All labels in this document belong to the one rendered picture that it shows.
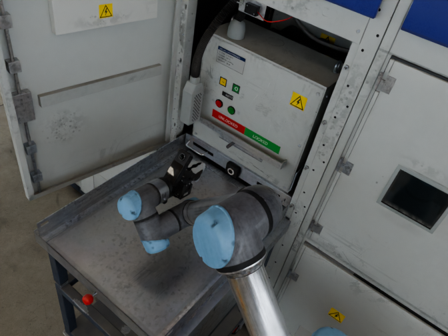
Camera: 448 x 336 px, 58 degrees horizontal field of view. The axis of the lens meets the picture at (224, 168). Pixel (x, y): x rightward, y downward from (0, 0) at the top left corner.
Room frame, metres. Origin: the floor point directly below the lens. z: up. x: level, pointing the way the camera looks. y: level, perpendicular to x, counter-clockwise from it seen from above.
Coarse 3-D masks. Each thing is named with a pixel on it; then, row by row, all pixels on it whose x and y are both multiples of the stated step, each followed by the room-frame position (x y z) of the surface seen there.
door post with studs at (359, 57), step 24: (384, 0) 1.07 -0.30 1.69; (384, 24) 1.06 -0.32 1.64; (360, 48) 1.08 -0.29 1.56; (360, 72) 1.06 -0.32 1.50; (336, 96) 1.09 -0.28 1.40; (336, 120) 1.07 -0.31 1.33; (312, 168) 1.08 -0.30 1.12; (312, 192) 1.06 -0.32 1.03; (288, 216) 1.09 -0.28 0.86; (288, 240) 1.07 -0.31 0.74
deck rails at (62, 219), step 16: (176, 144) 1.34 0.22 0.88; (144, 160) 1.18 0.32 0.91; (160, 160) 1.26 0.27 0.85; (128, 176) 1.11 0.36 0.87; (144, 176) 1.15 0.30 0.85; (96, 192) 0.97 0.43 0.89; (112, 192) 1.03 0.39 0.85; (64, 208) 0.86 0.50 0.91; (80, 208) 0.91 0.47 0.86; (96, 208) 0.94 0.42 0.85; (48, 224) 0.80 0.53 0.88; (64, 224) 0.84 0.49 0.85; (48, 240) 0.76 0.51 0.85; (208, 288) 0.67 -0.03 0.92; (192, 304) 0.64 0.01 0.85; (176, 320) 0.58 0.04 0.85
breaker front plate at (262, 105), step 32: (256, 64) 1.27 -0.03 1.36; (224, 96) 1.32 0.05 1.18; (256, 96) 1.26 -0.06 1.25; (288, 96) 1.20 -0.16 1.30; (320, 96) 1.15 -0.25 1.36; (224, 128) 1.31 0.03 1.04; (256, 128) 1.24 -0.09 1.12; (288, 128) 1.18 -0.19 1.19; (256, 160) 1.23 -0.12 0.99; (288, 160) 1.16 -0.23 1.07
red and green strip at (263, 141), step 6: (216, 114) 1.33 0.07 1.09; (222, 114) 1.32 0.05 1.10; (222, 120) 1.32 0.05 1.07; (228, 120) 1.30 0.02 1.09; (234, 126) 1.29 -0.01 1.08; (240, 126) 1.28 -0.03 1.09; (240, 132) 1.27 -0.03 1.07; (246, 132) 1.26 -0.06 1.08; (252, 132) 1.25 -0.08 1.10; (252, 138) 1.24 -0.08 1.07; (258, 138) 1.23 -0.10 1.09; (264, 138) 1.22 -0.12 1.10; (264, 144) 1.22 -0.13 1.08; (270, 144) 1.21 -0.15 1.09; (276, 150) 1.19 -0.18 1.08
